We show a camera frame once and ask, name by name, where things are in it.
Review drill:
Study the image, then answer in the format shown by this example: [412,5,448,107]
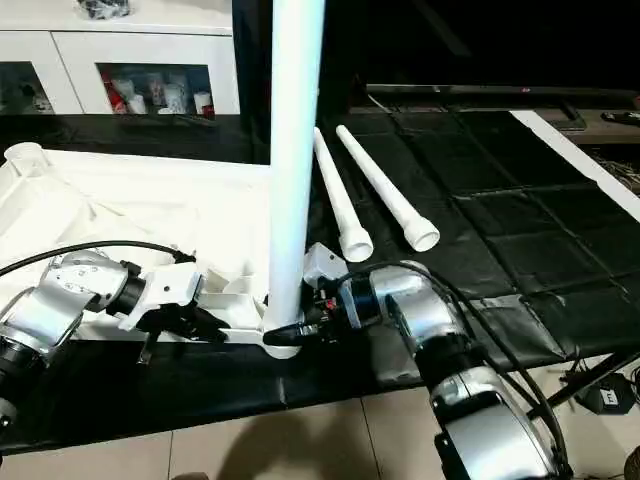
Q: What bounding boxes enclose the white plastic table leg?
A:
[313,127,375,264]
[261,0,327,349]
[336,124,441,253]

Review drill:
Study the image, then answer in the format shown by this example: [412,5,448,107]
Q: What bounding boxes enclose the white plastic table top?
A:
[0,143,313,359]

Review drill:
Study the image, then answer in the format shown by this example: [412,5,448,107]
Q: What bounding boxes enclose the black work mat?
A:
[0,108,640,456]

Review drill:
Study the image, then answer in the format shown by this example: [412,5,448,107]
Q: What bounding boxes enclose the small white jar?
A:
[163,84,191,115]

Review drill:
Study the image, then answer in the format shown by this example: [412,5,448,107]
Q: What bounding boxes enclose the small red bottle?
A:
[108,80,131,115]

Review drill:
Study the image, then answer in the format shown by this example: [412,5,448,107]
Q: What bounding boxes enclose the white glass-door cabinet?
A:
[0,0,243,119]

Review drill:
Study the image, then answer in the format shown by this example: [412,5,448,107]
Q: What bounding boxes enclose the large black cabinet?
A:
[240,0,640,113]

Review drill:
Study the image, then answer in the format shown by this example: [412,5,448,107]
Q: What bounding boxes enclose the small grey metal object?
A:
[80,0,133,21]

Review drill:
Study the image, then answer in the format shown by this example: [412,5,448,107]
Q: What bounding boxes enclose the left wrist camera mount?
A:
[116,262,205,333]

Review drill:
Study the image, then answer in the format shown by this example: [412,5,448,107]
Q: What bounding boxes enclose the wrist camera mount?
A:
[116,262,205,333]
[303,243,349,293]

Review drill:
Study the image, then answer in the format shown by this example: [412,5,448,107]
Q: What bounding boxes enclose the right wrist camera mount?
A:
[303,243,349,293]

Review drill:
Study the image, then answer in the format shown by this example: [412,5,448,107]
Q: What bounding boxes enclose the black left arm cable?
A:
[0,241,197,279]

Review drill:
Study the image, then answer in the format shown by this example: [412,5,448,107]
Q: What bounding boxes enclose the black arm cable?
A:
[330,260,576,476]
[0,241,197,279]

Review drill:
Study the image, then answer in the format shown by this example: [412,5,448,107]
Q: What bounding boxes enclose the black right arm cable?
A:
[330,260,576,476]

